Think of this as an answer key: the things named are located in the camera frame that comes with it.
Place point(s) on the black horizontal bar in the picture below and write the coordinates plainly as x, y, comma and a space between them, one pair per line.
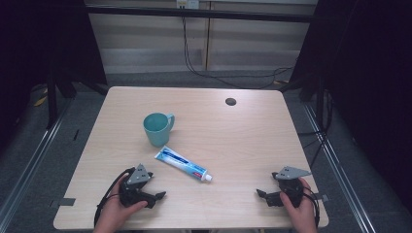
194, 13

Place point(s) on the black metal stand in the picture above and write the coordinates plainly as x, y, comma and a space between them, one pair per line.
51, 103
320, 103

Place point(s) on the grey tape strip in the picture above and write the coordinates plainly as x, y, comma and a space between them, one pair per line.
63, 202
322, 196

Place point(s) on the black curtain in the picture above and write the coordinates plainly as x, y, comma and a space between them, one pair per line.
366, 81
39, 39

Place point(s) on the person's right hand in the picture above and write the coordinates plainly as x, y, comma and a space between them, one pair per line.
301, 215

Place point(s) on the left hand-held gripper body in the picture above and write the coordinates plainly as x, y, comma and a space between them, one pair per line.
134, 187

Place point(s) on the metal floor rail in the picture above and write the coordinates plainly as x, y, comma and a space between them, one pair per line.
336, 168
29, 161

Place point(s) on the dark round table grommet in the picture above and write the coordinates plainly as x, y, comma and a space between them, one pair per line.
230, 101

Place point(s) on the teal cup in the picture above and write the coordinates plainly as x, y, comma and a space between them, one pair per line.
157, 132

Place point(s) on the small black floor tape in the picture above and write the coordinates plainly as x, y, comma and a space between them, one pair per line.
76, 134

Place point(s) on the white wall socket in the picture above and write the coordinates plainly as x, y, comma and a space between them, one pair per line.
188, 4

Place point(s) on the white blue toothpaste tube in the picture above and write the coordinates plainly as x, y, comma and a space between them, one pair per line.
181, 163

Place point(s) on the yellow floor scrap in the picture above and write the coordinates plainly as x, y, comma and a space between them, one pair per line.
40, 101

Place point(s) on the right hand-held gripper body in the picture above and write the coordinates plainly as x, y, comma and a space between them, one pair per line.
290, 187

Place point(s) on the person's left hand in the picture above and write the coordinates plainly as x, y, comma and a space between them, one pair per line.
113, 210

